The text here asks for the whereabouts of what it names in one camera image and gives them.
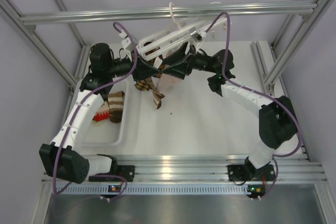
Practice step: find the brown yellow argyle sock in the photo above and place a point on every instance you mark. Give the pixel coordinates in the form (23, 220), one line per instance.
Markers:
(143, 85)

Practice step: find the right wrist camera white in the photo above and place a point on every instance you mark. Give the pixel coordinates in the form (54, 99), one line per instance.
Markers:
(197, 36)

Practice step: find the white plastic basket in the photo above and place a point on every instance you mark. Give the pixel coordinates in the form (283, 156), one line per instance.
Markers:
(105, 133)

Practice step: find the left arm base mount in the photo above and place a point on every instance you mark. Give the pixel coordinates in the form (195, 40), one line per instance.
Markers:
(125, 171)

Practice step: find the brown beige striped sock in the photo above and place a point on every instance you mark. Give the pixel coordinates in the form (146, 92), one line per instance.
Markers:
(157, 96)

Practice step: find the white plastic clip hanger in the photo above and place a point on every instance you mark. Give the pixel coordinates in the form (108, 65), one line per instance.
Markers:
(176, 35)

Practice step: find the slotted cable duct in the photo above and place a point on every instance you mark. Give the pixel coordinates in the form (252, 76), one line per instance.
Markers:
(162, 189)

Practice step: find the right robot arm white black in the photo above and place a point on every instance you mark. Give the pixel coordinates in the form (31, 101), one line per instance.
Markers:
(276, 117)

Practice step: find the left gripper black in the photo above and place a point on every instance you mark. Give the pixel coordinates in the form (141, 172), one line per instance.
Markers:
(143, 70)

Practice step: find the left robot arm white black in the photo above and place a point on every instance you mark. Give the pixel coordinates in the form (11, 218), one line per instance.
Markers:
(61, 158)

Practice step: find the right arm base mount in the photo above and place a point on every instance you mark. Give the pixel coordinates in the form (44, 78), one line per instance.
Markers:
(237, 173)

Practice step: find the red sock with face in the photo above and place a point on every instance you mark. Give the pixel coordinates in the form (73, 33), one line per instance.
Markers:
(102, 113)

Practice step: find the pink sheer socks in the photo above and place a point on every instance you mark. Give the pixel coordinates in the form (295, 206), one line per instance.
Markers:
(165, 82)

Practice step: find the aluminium crossbar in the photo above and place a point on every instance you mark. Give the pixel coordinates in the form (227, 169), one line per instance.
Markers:
(67, 17)

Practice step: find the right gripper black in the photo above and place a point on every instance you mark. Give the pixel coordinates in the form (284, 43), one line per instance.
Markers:
(180, 68)

